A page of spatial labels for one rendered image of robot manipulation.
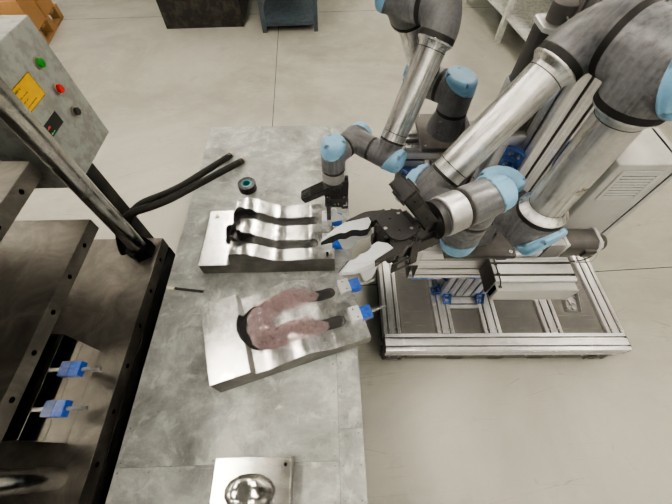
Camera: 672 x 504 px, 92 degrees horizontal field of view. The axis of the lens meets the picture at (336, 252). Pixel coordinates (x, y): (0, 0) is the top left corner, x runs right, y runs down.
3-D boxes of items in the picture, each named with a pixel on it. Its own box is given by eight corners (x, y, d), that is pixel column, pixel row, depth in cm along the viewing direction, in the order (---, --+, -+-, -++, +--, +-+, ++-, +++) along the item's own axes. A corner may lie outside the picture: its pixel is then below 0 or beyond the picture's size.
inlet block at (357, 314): (382, 302, 114) (384, 296, 110) (387, 315, 112) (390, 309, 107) (347, 313, 112) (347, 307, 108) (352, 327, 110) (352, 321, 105)
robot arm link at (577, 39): (599, -47, 52) (391, 181, 75) (663, -23, 47) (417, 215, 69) (603, 1, 61) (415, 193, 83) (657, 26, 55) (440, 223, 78)
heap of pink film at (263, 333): (316, 287, 114) (315, 276, 108) (332, 333, 105) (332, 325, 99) (243, 309, 110) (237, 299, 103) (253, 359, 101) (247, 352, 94)
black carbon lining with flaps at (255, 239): (318, 218, 130) (317, 202, 122) (318, 252, 121) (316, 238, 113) (230, 220, 129) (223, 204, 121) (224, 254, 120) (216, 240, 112)
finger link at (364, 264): (353, 301, 52) (392, 268, 55) (352, 280, 47) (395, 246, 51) (340, 289, 53) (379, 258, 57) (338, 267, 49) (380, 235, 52)
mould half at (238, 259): (333, 217, 139) (333, 195, 127) (334, 270, 125) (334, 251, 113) (215, 220, 138) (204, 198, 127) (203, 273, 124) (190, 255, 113)
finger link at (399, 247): (381, 273, 50) (419, 242, 53) (382, 267, 48) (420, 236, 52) (360, 256, 52) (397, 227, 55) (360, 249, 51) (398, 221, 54)
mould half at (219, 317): (344, 277, 123) (344, 262, 114) (369, 341, 110) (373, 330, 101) (210, 317, 114) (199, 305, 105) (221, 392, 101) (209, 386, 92)
